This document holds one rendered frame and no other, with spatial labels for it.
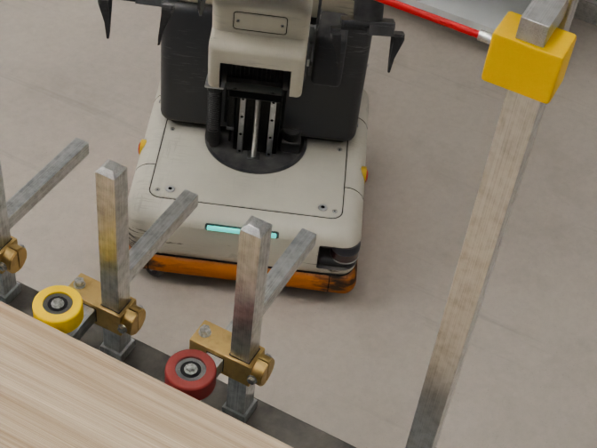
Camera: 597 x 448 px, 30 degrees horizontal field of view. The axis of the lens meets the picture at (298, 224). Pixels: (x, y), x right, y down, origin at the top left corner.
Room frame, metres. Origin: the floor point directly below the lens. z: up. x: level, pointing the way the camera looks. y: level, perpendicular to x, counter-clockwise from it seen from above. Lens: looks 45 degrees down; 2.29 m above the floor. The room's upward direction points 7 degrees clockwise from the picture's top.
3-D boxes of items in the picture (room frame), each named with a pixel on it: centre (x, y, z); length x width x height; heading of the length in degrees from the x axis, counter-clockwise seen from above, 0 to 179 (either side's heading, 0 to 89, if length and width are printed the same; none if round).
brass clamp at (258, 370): (1.14, 0.08, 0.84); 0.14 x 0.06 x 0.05; 68
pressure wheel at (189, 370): (1.05, 0.14, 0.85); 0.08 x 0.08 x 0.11
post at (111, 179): (1.22, 0.29, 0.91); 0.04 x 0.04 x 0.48; 68
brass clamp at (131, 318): (1.23, 0.31, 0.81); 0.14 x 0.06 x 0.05; 68
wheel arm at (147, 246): (1.33, 0.29, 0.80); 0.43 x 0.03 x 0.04; 158
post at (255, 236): (1.13, 0.06, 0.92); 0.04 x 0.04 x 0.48; 68
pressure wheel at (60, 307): (1.14, 0.37, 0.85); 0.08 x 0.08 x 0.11
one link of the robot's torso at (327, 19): (2.16, 0.08, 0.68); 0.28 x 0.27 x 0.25; 91
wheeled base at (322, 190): (2.33, 0.15, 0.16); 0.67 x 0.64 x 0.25; 1
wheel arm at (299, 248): (1.23, 0.06, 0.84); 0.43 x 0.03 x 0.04; 158
